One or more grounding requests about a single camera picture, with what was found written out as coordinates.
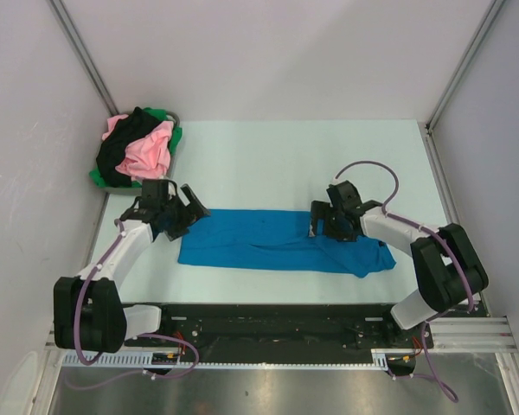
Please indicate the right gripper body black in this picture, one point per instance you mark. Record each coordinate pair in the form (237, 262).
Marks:
(336, 229)

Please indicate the blue t shirt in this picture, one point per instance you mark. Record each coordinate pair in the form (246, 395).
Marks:
(277, 240)

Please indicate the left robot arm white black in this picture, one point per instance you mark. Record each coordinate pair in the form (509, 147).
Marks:
(88, 312)

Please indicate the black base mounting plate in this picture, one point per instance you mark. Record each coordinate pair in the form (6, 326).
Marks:
(266, 311)

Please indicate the white slotted cable duct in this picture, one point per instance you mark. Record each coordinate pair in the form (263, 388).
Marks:
(363, 360)

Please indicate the grey laundry basket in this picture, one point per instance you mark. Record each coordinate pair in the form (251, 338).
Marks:
(135, 188)

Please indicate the green t shirt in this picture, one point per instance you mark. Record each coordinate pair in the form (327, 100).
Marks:
(136, 146)

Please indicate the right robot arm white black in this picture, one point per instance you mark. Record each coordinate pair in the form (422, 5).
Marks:
(447, 268)

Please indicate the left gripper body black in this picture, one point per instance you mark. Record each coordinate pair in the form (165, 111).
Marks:
(178, 216)

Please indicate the aluminium frame rail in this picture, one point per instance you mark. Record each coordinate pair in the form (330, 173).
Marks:
(448, 334)

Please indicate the black t shirt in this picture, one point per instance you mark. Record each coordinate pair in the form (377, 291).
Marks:
(112, 151)

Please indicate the pink t shirt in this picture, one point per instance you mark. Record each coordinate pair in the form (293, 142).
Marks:
(148, 157)

